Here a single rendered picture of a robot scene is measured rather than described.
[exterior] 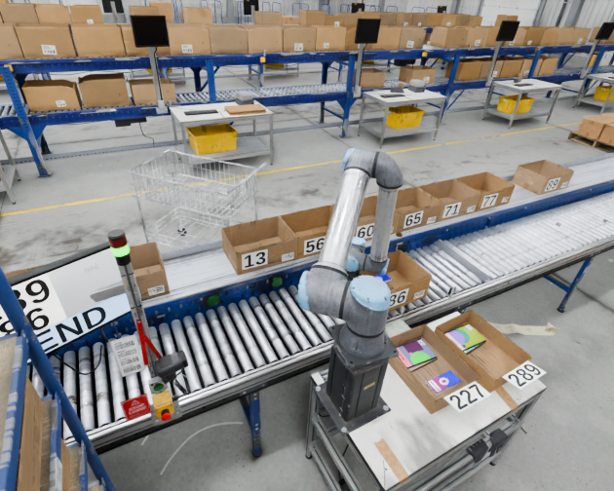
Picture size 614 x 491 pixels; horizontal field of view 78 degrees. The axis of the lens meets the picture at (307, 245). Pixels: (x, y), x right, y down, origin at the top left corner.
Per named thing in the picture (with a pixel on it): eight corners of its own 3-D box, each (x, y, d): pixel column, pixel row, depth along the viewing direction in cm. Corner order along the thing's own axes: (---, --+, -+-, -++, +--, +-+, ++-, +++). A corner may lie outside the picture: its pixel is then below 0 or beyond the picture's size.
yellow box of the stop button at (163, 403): (158, 423, 157) (155, 412, 153) (154, 405, 163) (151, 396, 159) (193, 408, 163) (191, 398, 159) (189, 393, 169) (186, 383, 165)
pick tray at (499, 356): (489, 394, 182) (496, 381, 176) (430, 339, 209) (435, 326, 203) (525, 370, 194) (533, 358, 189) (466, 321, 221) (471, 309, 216)
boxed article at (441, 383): (460, 383, 186) (461, 381, 185) (436, 396, 179) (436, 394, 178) (448, 371, 191) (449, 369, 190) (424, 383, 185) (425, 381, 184)
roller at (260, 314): (287, 357, 193) (293, 358, 197) (250, 293, 231) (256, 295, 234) (281, 363, 194) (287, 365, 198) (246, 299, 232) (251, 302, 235)
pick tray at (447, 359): (431, 415, 172) (436, 401, 166) (379, 353, 199) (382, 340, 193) (476, 391, 183) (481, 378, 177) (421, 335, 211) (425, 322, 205)
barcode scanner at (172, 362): (193, 374, 155) (186, 358, 148) (164, 388, 151) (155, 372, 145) (189, 362, 160) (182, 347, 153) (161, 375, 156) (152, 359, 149)
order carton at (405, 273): (375, 317, 221) (380, 294, 212) (347, 286, 242) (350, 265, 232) (426, 296, 238) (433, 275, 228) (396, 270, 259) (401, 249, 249)
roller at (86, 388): (82, 434, 157) (95, 432, 160) (79, 344, 194) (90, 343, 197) (80, 441, 159) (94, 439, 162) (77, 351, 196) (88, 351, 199)
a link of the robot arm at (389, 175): (409, 150, 163) (388, 266, 206) (380, 146, 166) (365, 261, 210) (405, 163, 155) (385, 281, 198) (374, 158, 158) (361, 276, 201)
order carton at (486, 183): (475, 212, 303) (481, 193, 294) (448, 197, 325) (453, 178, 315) (509, 204, 319) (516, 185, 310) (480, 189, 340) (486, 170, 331)
